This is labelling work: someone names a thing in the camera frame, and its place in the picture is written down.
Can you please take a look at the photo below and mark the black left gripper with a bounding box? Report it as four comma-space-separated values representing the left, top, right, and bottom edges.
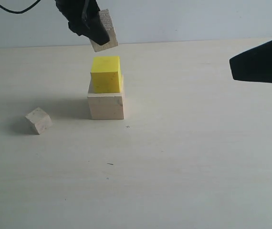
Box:
55, 0, 109, 45

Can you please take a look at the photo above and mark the medium wooden cube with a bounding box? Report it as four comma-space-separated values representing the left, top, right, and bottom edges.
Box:
90, 9, 118, 52

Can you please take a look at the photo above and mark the yellow cube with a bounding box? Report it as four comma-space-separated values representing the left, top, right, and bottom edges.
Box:
90, 56, 122, 94

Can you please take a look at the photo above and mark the large wooden cube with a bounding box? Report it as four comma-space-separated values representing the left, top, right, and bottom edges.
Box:
87, 73, 125, 120

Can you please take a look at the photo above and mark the small wooden cube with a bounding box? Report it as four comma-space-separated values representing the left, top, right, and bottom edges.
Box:
25, 107, 52, 135

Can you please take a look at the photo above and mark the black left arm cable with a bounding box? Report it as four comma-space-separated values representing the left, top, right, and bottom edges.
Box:
0, 0, 41, 14

